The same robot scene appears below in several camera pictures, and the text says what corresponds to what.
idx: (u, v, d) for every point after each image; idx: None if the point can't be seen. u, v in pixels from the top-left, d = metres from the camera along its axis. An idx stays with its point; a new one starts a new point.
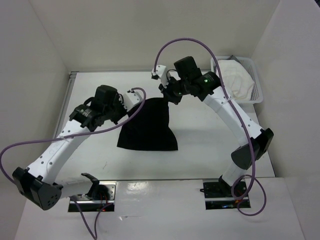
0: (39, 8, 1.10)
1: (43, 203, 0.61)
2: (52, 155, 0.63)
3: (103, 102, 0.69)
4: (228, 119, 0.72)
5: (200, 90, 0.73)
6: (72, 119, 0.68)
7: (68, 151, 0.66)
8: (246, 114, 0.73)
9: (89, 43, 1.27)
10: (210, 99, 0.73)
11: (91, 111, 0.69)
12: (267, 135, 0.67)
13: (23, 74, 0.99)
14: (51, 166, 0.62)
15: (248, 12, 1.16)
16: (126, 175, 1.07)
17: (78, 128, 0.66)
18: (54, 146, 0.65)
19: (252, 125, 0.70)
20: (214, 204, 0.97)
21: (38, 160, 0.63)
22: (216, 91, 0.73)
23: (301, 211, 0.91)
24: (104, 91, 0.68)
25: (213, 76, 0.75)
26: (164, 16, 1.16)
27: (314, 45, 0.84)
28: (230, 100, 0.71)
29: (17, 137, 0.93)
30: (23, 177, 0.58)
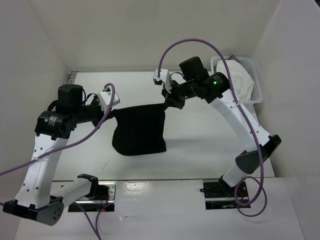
0: (39, 8, 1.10)
1: (48, 221, 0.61)
2: (35, 180, 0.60)
3: (69, 103, 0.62)
4: (236, 124, 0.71)
5: (208, 92, 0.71)
6: (39, 134, 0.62)
7: (50, 168, 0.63)
8: (254, 119, 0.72)
9: (88, 43, 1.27)
10: (218, 103, 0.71)
11: (57, 116, 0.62)
12: (275, 142, 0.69)
13: (23, 73, 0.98)
14: (39, 190, 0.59)
15: (248, 13, 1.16)
16: (126, 175, 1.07)
17: (50, 143, 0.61)
18: (32, 170, 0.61)
19: (260, 132, 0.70)
20: (214, 204, 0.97)
21: (23, 189, 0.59)
22: (224, 94, 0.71)
23: (301, 211, 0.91)
24: (66, 91, 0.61)
25: (222, 78, 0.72)
26: (165, 16, 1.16)
27: (314, 45, 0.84)
28: (239, 105, 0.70)
29: (17, 137, 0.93)
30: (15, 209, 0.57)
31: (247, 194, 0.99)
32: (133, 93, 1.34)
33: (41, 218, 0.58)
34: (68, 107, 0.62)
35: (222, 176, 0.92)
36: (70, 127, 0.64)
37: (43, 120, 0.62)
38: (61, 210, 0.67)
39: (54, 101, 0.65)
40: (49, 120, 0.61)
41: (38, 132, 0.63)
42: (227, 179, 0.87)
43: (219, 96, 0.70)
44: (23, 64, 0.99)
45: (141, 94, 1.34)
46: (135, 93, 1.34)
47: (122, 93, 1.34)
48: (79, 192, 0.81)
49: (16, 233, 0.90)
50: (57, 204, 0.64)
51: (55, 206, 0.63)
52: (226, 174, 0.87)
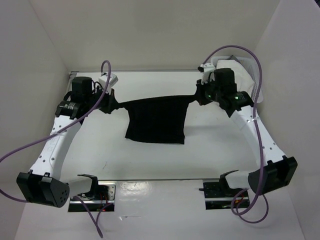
0: (39, 8, 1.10)
1: (57, 199, 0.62)
2: (52, 151, 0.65)
3: (82, 92, 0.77)
4: (250, 137, 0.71)
5: (229, 105, 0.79)
6: (59, 116, 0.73)
7: (65, 144, 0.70)
8: (270, 137, 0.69)
9: (88, 44, 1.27)
10: (236, 115, 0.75)
11: (75, 103, 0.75)
12: (289, 164, 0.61)
13: (23, 73, 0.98)
14: (54, 161, 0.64)
15: (248, 13, 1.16)
16: (126, 174, 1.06)
17: (68, 121, 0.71)
18: (50, 144, 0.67)
19: (273, 149, 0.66)
20: (214, 204, 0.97)
21: (39, 160, 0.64)
22: (243, 109, 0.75)
23: (301, 210, 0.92)
24: (79, 82, 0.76)
25: (245, 96, 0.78)
26: (165, 16, 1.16)
27: (314, 45, 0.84)
28: (256, 120, 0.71)
29: (17, 136, 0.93)
30: (29, 180, 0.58)
31: (247, 194, 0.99)
32: (133, 93, 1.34)
33: (55, 188, 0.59)
34: (82, 95, 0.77)
35: (225, 174, 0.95)
36: (85, 112, 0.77)
37: (64, 106, 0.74)
38: (66, 195, 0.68)
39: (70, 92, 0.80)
40: (68, 106, 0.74)
41: (58, 114, 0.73)
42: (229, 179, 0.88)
43: (238, 109, 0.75)
44: (24, 64, 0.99)
45: (141, 94, 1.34)
46: (135, 93, 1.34)
47: (122, 93, 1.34)
48: (79, 192, 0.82)
49: (16, 233, 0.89)
50: (65, 185, 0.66)
51: (63, 186, 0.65)
52: (229, 174, 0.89)
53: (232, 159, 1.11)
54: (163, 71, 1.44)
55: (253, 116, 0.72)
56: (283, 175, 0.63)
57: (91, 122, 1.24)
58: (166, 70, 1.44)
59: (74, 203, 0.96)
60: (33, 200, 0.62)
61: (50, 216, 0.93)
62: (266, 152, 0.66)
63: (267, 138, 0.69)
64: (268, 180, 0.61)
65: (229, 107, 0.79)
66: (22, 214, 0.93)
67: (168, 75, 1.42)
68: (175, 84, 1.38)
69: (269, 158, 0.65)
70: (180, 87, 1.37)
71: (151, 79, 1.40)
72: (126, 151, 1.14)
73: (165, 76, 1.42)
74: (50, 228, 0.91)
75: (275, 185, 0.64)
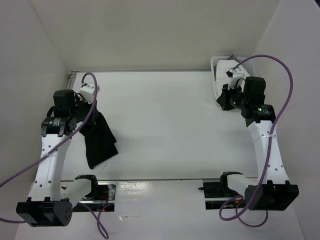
0: (39, 9, 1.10)
1: (62, 219, 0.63)
2: (47, 174, 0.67)
3: (67, 105, 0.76)
4: (260, 152, 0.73)
5: (249, 114, 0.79)
6: (46, 135, 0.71)
7: (58, 163, 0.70)
8: (280, 159, 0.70)
9: (88, 44, 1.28)
10: (254, 127, 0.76)
11: (60, 119, 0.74)
12: (290, 189, 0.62)
13: (23, 73, 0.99)
14: (52, 183, 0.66)
15: (248, 13, 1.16)
16: (126, 174, 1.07)
17: (57, 139, 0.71)
18: (43, 167, 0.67)
19: (278, 171, 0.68)
20: (214, 204, 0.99)
21: (36, 185, 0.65)
22: (262, 122, 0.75)
23: (301, 211, 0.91)
24: (62, 95, 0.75)
25: (270, 110, 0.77)
26: (165, 16, 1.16)
27: (314, 45, 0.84)
28: (271, 136, 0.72)
29: (18, 137, 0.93)
30: (30, 207, 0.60)
31: None
32: (133, 92, 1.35)
33: (58, 210, 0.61)
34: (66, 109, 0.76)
35: (227, 172, 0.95)
36: (72, 125, 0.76)
37: (48, 124, 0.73)
38: (71, 212, 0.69)
39: (53, 108, 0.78)
40: (53, 122, 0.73)
41: (44, 134, 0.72)
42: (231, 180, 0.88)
43: (257, 121, 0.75)
44: (24, 64, 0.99)
45: (140, 93, 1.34)
46: (135, 93, 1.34)
47: (122, 93, 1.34)
48: (82, 191, 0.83)
49: (17, 233, 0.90)
50: (68, 203, 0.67)
51: (66, 205, 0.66)
52: (232, 175, 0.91)
53: (232, 159, 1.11)
54: (163, 71, 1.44)
55: (270, 132, 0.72)
56: (280, 199, 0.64)
57: None
58: (166, 70, 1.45)
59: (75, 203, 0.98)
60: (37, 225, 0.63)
61: None
62: (269, 172, 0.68)
63: (276, 158, 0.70)
64: (263, 200, 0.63)
65: (249, 116, 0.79)
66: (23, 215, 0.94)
67: (168, 75, 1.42)
68: (175, 84, 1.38)
69: (271, 178, 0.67)
70: (180, 87, 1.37)
71: (151, 78, 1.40)
72: (126, 151, 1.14)
73: (165, 76, 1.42)
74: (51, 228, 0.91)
75: (269, 206, 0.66)
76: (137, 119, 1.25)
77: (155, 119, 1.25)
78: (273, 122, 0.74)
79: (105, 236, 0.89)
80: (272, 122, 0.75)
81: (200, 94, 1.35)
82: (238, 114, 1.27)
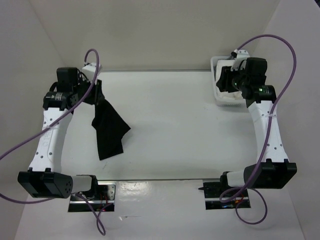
0: (39, 9, 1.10)
1: (63, 191, 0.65)
2: (48, 146, 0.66)
3: (69, 80, 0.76)
4: (260, 132, 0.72)
5: (250, 95, 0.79)
6: (47, 109, 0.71)
7: (60, 136, 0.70)
8: (279, 138, 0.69)
9: (88, 43, 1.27)
10: (254, 107, 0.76)
11: (62, 93, 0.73)
12: (288, 167, 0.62)
13: (22, 74, 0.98)
14: (53, 155, 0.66)
15: (248, 13, 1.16)
16: (125, 174, 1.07)
17: (59, 112, 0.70)
18: (44, 138, 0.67)
19: (278, 149, 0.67)
20: (214, 204, 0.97)
21: (37, 156, 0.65)
22: (263, 102, 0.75)
23: (301, 211, 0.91)
24: (65, 71, 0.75)
25: (271, 90, 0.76)
26: (165, 16, 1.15)
27: (314, 46, 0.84)
28: (271, 116, 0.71)
29: (17, 137, 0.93)
30: (32, 177, 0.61)
31: (247, 194, 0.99)
32: (133, 93, 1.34)
33: (59, 181, 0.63)
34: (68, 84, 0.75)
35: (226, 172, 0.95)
36: (74, 101, 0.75)
37: (50, 97, 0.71)
38: (70, 186, 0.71)
39: (55, 83, 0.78)
40: (55, 96, 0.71)
41: (45, 107, 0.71)
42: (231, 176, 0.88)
43: (258, 101, 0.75)
44: (23, 64, 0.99)
45: (140, 94, 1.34)
46: (135, 93, 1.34)
47: (121, 93, 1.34)
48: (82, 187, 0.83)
49: (16, 233, 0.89)
50: (67, 177, 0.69)
51: (66, 178, 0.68)
52: (230, 173, 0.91)
53: (232, 159, 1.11)
54: (163, 71, 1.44)
55: (270, 112, 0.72)
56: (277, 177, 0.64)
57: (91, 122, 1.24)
58: (166, 70, 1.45)
59: (74, 203, 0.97)
60: (38, 194, 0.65)
61: (50, 216, 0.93)
62: (268, 151, 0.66)
63: (275, 137, 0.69)
64: (261, 177, 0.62)
65: (249, 97, 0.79)
66: (23, 214, 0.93)
67: (168, 75, 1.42)
68: (175, 84, 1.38)
69: (270, 156, 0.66)
70: (180, 87, 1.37)
71: (151, 79, 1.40)
72: (126, 151, 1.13)
73: (165, 76, 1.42)
74: (51, 228, 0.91)
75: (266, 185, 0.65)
76: (137, 119, 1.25)
77: (156, 119, 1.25)
78: (273, 102, 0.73)
79: (103, 232, 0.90)
80: (272, 103, 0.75)
81: (200, 94, 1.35)
82: (238, 114, 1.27)
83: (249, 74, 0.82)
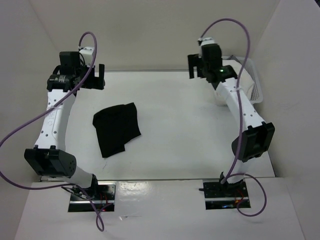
0: (39, 8, 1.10)
1: (67, 170, 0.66)
2: (53, 125, 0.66)
3: (72, 64, 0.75)
4: (233, 106, 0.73)
5: (214, 78, 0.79)
6: (52, 90, 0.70)
7: (63, 116, 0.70)
8: (251, 105, 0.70)
9: (89, 43, 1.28)
10: (222, 87, 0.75)
11: (65, 76, 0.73)
12: (267, 128, 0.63)
13: (23, 73, 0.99)
14: (58, 134, 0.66)
15: (248, 13, 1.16)
16: (126, 174, 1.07)
17: (62, 93, 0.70)
18: (49, 118, 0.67)
19: (254, 116, 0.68)
20: (214, 204, 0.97)
21: (42, 135, 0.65)
22: (228, 81, 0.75)
23: (301, 211, 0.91)
24: (67, 54, 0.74)
25: (229, 68, 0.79)
26: (164, 15, 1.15)
27: (314, 46, 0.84)
28: (239, 90, 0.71)
29: (18, 136, 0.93)
30: (37, 154, 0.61)
31: (247, 194, 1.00)
32: (133, 93, 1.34)
33: (64, 159, 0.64)
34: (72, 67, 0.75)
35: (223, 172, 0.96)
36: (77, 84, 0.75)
37: (54, 79, 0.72)
38: (73, 165, 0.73)
39: (58, 66, 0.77)
40: (58, 78, 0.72)
41: (50, 89, 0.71)
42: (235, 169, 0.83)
43: (223, 81, 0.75)
44: (24, 64, 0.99)
45: (141, 93, 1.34)
46: (135, 93, 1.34)
47: (121, 93, 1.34)
48: (83, 183, 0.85)
49: (16, 233, 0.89)
50: (71, 156, 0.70)
51: (70, 157, 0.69)
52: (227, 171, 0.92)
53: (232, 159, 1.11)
54: (163, 71, 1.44)
55: (236, 87, 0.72)
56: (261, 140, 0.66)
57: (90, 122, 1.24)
58: (166, 70, 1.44)
59: (74, 203, 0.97)
60: (42, 173, 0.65)
61: (50, 216, 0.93)
62: (246, 120, 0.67)
63: (248, 106, 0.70)
64: (247, 144, 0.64)
65: (214, 80, 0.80)
66: (23, 214, 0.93)
67: (168, 75, 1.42)
68: (175, 84, 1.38)
69: (250, 123, 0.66)
70: (180, 87, 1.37)
71: (151, 78, 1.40)
72: (126, 151, 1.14)
73: (165, 76, 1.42)
74: (51, 228, 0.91)
75: (253, 151, 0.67)
76: (137, 119, 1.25)
77: (156, 119, 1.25)
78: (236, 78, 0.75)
79: (101, 229, 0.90)
80: (236, 78, 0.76)
81: (200, 93, 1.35)
82: None
83: (207, 60, 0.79)
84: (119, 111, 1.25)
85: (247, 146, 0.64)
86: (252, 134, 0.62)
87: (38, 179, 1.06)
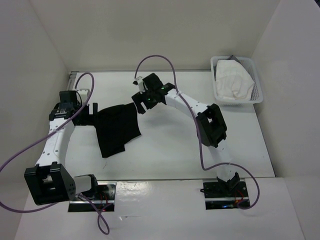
0: (39, 9, 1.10)
1: (68, 190, 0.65)
2: (54, 145, 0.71)
3: (71, 99, 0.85)
4: (184, 107, 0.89)
5: (161, 96, 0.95)
6: (53, 119, 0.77)
7: (64, 139, 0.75)
8: (195, 100, 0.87)
9: (89, 44, 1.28)
10: (168, 98, 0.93)
11: (65, 109, 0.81)
12: (213, 109, 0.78)
13: (23, 74, 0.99)
14: (59, 152, 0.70)
15: (249, 13, 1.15)
16: (126, 175, 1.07)
17: (63, 120, 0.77)
18: (51, 140, 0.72)
19: (199, 104, 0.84)
20: (214, 204, 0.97)
21: (44, 154, 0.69)
22: (170, 92, 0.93)
23: (302, 211, 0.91)
24: (66, 92, 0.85)
25: (169, 85, 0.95)
26: (164, 16, 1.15)
27: (314, 46, 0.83)
28: (180, 93, 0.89)
29: (18, 137, 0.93)
30: (38, 171, 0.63)
31: (247, 194, 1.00)
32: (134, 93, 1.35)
33: (64, 176, 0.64)
34: (70, 102, 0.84)
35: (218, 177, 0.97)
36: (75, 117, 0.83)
37: (56, 112, 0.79)
38: (73, 191, 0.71)
39: (57, 104, 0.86)
40: (60, 111, 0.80)
41: (52, 118, 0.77)
42: (218, 157, 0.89)
43: (166, 93, 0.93)
44: (24, 64, 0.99)
45: None
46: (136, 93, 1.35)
47: (121, 93, 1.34)
48: (83, 185, 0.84)
49: (16, 233, 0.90)
50: (71, 178, 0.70)
51: (69, 180, 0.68)
52: (218, 171, 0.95)
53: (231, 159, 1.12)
54: (164, 71, 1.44)
55: (177, 92, 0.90)
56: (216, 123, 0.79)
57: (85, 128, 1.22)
58: (166, 70, 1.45)
59: (74, 203, 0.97)
60: (41, 199, 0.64)
61: (50, 217, 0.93)
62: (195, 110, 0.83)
63: (193, 101, 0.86)
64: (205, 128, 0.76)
65: (161, 97, 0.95)
66: (23, 215, 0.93)
67: (168, 75, 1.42)
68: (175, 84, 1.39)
69: (199, 111, 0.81)
70: (180, 87, 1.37)
71: None
72: (126, 151, 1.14)
73: (165, 76, 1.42)
74: (51, 228, 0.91)
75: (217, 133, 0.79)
76: (137, 119, 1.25)
77: (155, 119, 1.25)
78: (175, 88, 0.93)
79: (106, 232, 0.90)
80: (175, 88, 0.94)
81: (200, 93, 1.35)
82: (238, 113, 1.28)
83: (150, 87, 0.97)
84: (119, 111, 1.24)
85: (206, 129, 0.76)
86: (203, 117, 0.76)
87: None
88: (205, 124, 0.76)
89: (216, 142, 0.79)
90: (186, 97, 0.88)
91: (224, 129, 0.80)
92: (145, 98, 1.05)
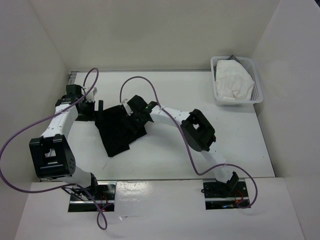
0: (39, 10, 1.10)
1: (68, 163, 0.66)
2: (59, 122, 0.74)
3: (76, 92, 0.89)
4: (169, 121, 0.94)
5: (146, 115, 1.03)
6: (58, 105, 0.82)
7: (68, 120, 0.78)
8: (177, 110, 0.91)
9: (89, 44, 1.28)
10: (153, 115, 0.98)
11: (70, 98, 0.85)
12: (195, 114, 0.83)
13: (23, 73, 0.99)
14: (62, 128, 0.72)
15: (249, 13, 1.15)
16: (125, 175, 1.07)
17: (68, 105, 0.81)
18: (56, 119, 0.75)
19: (182, 113, 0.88)
20: (214, 204, 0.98)
21: (49, 129, 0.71)
22: (154, 109, 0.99)
23: (302, 212, 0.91)
24: (73, 85, 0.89)
25: (152, 104, 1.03)
26: (164, 16, 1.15)
27: (314, 47, 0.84)
28: (162, 108, 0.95)
29: (19, 137, 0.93)
30: (42, 141, 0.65)
31: (247, 194, 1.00)
32: (134, 93, 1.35)
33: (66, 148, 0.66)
34: (75, 94, 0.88)
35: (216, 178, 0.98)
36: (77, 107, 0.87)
37: (61, 100, 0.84)
38: (73, 168, 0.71)
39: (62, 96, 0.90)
40: (65, 99, 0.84)
41: (57, 104, 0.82)
42: (213, 160, 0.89)
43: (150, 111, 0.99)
44: (23, 65, 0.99)
45: (142, 94, 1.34)
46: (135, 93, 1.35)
47: (121, 93, 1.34)
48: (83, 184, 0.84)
49: (16, 232, 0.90)
50: (71, 154, 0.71)
51: (70, 155, 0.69)
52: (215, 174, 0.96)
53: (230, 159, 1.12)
54: (164, 71, 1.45)
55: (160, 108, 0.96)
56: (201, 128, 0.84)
57: (85, 130, 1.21)
58: (167, 70, 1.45)
59: (74, 203, 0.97)
60: (43, 171, 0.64)
61: (50, 217, 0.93)
62: (178, 119, 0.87)
63: (176, 112, 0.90)
64: (192, 133, 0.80)
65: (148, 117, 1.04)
66: (23, 215, 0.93)
67: (168, 74, 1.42)
68: (175, 84, 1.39)
69: (182, 119, 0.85)
70: (180, 87, 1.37)
71: (151, 78, 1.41)
72: (126, 151, 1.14)
73: (165, 76, 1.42)
74: (51, 228, 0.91)
75: (205, 136, 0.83)
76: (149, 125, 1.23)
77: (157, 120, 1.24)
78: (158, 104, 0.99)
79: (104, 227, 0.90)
80: (158, 104, 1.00)
81: (200, 93, 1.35)
82: (238, 113, 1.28)
83: (136, 108, 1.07)
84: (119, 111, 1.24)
85: (194, 134, 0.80)
86: (188, 123, 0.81)
87: (38, 179, 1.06)
88: (191, 130, 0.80)
89: (207, 145, 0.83)
90: (169, 110, 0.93)
91: (212, 132, 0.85)
92: (134, 118, 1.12)
